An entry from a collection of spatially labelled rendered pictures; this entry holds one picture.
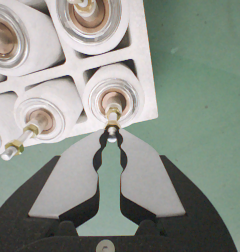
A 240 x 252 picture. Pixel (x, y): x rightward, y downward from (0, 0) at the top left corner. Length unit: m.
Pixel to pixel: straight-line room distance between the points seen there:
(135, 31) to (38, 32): 0.14
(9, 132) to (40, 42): 0.16
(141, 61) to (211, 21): 0.29
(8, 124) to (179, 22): 0.46
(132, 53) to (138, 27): 0.04
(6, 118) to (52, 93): 0.11
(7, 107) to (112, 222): 0.80
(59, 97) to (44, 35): 0.09
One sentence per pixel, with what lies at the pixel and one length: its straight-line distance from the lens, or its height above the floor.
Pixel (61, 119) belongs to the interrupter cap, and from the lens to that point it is 0.25.
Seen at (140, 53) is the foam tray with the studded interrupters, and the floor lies 0.18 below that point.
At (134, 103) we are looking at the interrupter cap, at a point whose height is 0.25.
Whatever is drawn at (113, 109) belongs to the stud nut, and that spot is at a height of 0.30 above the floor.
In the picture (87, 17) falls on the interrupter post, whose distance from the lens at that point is 0.19.
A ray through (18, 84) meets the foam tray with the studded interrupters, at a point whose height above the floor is 0.18.
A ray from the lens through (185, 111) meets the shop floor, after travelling 0.55.
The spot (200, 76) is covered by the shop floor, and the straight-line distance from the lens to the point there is 0.54.
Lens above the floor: 0.46
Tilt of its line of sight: 62 degrees down
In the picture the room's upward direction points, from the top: 177 degrees clockwise
